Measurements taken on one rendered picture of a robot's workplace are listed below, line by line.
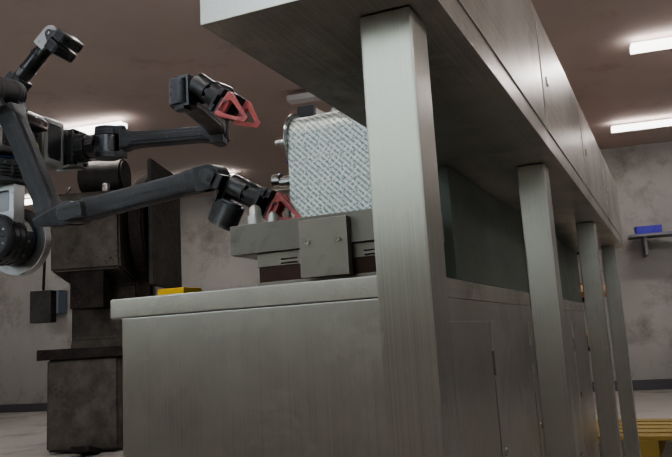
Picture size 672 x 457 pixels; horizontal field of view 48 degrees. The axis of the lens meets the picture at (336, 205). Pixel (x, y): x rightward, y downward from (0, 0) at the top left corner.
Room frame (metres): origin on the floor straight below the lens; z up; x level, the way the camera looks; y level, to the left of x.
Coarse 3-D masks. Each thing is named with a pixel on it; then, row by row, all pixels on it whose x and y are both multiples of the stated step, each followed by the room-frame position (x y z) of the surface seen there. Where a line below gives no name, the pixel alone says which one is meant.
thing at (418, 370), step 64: (384, 64) 0.78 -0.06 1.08; (384, 128) 0.78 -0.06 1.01; (384, 192) 0.78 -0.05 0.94; (384, 256) 0.78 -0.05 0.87; (384, 320) 0.78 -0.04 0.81; (448, 320) 0.81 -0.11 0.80; (384, 384) 0.79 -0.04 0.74; (448, 384) 0.79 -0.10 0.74; (448, 448) 0.77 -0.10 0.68; (576, 448) 1.61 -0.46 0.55
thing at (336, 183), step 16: (304, 160) 1.67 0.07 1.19; (320, 160) 1.65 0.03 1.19; (336, 160) 1.64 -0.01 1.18; (352, 160) 1.62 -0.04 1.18; (368, 160) 1.61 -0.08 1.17; (304, 176) 1.67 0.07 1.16; (320, 176) 1.65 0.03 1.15; (336, 176) 1.64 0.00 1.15; (352, 176) 1.62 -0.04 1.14; (368, 176) 1.61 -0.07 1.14; (304, 192) 1.67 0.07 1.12; (320, 192) 1.65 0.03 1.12; (336, 192) 1.64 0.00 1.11; (352, 192) 1.62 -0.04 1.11; (368, 192) 1.61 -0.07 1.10; (304, 208) 1.67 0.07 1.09; (320, 208) 1.65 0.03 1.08; (336, 208) 1.64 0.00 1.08; (352, 208) 1.62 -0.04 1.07; (368, 208) 1.61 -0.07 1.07
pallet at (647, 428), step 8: (640, 424) 5.26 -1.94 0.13; (648, 424) 5.24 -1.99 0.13; (656, 424) 5.22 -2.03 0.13; (664, 424) 5.20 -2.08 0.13; (640, 432) 4.90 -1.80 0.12; (648, 432) 4.88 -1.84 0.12; (656, 432) 4.86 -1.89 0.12; (664, 432) 4.84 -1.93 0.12; (640, 440) 4.72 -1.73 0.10; (648, 440) 4.70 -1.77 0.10; (656, 440) 4.68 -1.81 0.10; (664, 440) 4.66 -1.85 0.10; (640, 448) 4.72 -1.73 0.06; (648, 448) 4.70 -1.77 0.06; (656, 448) 4.68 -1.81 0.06; (648, 456) 4.70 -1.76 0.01; (656, 456) 4.68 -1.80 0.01
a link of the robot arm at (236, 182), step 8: (232, 176) 1.72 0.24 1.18; (240, 176) 1.73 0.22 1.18; (232, 184) 1.71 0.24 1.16; (240, 184) 1.71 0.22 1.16; (224, 192) 1.74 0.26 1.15; (232, 192) 1.72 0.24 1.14; (240, 192) 1.71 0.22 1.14; (224, 200) 1.74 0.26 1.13; (232, 200) 1.77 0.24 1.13; (240, 200) 1.72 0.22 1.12
